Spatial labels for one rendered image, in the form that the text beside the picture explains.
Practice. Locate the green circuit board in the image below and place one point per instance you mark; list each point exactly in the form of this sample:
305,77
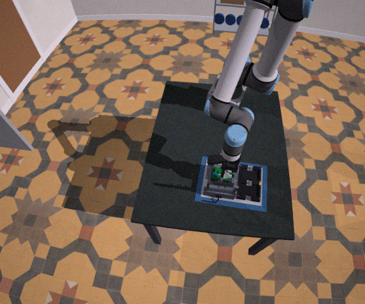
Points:
217,172

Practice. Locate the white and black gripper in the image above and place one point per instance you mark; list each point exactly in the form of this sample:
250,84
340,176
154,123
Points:
226,166

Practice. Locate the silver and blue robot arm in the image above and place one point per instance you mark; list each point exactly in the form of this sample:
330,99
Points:
238,69

